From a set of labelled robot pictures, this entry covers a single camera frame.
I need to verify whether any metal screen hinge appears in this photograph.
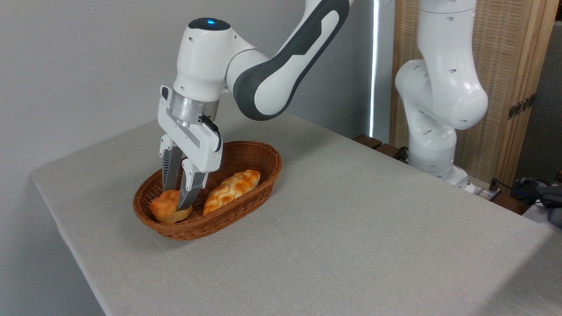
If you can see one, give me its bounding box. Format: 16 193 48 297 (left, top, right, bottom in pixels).
508 94 536 120

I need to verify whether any long braided bread loaf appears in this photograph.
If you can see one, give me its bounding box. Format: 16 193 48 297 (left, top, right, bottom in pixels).
202 169 261 215

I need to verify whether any brown wicker basket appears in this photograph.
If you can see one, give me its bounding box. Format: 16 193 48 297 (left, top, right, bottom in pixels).
133 140 283 241

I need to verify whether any dark bundle of cables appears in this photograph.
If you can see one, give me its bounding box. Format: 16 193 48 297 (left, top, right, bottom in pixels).
492 173 562 229

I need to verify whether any round orange bread roll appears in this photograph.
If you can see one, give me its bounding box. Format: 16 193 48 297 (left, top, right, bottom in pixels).
149 190 194 226

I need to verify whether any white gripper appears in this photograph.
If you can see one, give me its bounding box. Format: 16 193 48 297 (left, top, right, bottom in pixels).
157 86 223 211

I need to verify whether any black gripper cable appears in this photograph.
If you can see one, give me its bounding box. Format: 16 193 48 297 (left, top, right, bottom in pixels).
198 115 222 153

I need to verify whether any beige tablecloth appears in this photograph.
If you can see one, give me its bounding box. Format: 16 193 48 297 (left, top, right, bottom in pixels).
31 92 562 316

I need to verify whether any brown wooden block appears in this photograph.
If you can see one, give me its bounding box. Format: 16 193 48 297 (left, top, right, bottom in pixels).
491 193 533 215
353 134 382 150
375 143 402 159

